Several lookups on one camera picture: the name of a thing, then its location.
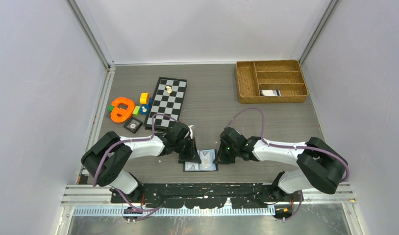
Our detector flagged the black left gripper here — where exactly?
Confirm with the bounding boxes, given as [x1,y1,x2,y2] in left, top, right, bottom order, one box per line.
[174,137,201,164]

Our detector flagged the white credit card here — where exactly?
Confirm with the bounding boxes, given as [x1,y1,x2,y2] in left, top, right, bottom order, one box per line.
[199,149,217,171]
[184,162,200,171]

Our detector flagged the black leather card holder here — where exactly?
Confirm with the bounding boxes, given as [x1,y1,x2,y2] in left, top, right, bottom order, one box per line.
[182,149,219,172]

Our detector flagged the woven wicker tray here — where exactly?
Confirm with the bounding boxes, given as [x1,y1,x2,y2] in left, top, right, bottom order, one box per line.
[234,60,308,104]

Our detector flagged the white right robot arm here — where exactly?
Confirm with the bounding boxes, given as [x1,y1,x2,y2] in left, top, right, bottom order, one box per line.
[214,127,349,201]

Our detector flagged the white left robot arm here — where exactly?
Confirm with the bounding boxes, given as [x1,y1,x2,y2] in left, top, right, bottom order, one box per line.
[81,122,201,203]

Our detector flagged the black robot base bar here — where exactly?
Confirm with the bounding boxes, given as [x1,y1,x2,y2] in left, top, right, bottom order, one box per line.
[111,183,300,209]

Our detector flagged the black and silver chessboard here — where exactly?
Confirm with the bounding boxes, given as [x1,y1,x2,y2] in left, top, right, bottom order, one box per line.
[144,77,187,131]

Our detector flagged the blue toy brick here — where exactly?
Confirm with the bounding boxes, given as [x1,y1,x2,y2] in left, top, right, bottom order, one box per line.
[140,98,152,115]

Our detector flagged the lime green block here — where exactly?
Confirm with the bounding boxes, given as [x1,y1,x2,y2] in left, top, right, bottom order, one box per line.
[132,105,140,116]

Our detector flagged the yellow toy brick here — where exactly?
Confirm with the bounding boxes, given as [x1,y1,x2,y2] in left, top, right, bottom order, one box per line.
[139,93,150,105]

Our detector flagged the orange curved toy track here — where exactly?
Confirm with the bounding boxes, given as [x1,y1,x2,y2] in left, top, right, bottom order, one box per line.
[110,97,135,123]

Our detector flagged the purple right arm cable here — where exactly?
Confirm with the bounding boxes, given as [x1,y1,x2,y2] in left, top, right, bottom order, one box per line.
[226,107,350,222]

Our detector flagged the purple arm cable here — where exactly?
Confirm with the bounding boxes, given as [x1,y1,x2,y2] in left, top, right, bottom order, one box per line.
[92,113,194,223]
[226,107,350,222]

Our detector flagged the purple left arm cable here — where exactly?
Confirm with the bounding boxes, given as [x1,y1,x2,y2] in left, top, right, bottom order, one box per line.
[92,113,194,223]

